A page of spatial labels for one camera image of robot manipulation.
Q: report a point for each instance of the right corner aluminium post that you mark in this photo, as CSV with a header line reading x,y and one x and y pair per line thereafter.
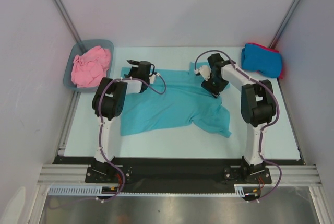
x,y
284,23

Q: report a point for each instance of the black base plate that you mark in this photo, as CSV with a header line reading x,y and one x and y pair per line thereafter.
x,y
176,176

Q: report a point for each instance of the grey slotted cable duct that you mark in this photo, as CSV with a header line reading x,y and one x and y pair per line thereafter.
x,y
101,191

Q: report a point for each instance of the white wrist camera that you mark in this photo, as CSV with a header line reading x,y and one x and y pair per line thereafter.
x,y
152,78
204,72

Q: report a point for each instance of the corner aluminium post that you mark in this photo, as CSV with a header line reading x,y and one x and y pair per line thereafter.
x,y
284,23
67,19

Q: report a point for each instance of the grey plastic basket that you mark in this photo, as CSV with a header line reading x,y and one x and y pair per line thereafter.
x,y
79,48

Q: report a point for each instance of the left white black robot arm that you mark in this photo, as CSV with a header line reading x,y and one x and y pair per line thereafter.
x,y
108,103

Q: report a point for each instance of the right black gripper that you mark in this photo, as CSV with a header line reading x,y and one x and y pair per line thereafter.
x,y
211,89

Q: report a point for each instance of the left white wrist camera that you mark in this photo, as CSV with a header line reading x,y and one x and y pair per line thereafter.
x,y
152,78

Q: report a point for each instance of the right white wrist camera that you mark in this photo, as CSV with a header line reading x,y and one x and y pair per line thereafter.
x,y
204,72

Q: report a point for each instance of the aluminium frame rail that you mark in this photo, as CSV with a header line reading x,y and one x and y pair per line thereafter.
x,y
75,174

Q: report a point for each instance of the left corner aluminium post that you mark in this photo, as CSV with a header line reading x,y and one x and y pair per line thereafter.
x,y
67,19

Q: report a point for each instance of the teal t shirt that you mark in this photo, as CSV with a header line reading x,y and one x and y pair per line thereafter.
x,y
176,99

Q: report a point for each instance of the blue folded t shirt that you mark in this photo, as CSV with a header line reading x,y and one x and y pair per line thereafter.
x,y
261,60

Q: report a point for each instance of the pink crumpled t shirt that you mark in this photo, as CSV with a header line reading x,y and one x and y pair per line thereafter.
x,y
89,68

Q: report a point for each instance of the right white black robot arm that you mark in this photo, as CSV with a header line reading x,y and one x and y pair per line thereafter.
x,y
259,107

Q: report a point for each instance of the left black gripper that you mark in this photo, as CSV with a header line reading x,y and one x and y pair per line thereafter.
x,y
130,74

